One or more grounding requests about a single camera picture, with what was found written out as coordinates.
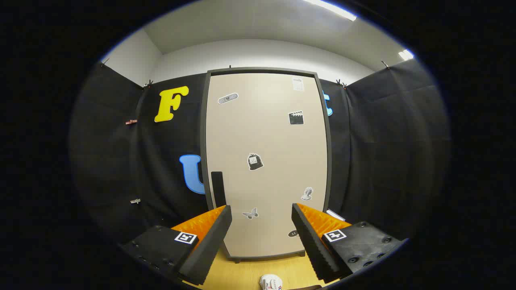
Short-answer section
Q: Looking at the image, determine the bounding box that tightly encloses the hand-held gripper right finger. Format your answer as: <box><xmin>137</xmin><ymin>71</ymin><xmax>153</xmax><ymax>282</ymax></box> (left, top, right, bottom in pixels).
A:
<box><xmin>291</xmin><ymin>203</ymin><xmax>408</xmax><ymax>284</ymax></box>

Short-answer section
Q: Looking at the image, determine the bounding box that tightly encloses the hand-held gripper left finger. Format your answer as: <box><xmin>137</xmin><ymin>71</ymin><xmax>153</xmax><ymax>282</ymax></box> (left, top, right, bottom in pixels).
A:
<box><xmin>120</xmin><ymin>205</ymin><xmax>233</xmax><ymax>286</ymax></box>

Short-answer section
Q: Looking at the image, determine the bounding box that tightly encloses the white shoe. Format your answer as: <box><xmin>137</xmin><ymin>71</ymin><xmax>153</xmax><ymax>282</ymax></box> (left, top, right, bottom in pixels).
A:
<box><xmin>259</xmin><ymin>274</ymin><xmax>283</xmax><ymax>290</ymax></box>

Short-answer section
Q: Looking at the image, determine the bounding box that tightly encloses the black door handle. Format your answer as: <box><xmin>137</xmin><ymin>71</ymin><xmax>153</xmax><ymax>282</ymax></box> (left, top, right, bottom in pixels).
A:
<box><xmin>211</xmin><ymin>172</ymin><xmax>226</xmax><ymax>208</ymax></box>

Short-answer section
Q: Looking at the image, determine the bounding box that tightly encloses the grey shoe cabinet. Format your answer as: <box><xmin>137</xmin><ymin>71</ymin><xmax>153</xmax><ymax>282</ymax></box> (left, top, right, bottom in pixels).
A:
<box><xmin>200</xmin><ymin>67</ymin><xmax>332</xmax><ymax>263</ymax></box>

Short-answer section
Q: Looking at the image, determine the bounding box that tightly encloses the beige shoe cabinet door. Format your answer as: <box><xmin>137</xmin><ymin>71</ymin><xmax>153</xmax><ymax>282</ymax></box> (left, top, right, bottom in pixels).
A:
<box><xmin>206</xmin><ymin>72</ymin><xmax>328</xmax><ymax>258</ymax></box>

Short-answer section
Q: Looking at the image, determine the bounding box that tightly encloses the black backdrop cloth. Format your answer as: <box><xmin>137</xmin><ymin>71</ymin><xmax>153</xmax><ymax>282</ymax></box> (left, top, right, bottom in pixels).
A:
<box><xmin>69</xmin><ymin>58</ymin><xmax>451</xmax><ymax>250</ymax></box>

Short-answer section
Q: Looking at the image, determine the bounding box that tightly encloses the long ceiling light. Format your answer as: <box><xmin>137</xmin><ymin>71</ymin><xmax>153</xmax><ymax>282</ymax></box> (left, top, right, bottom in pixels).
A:
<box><xmin>302</xmin><ymin>0</ymin><xmax>357</xmax><ymax>21</ymax></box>

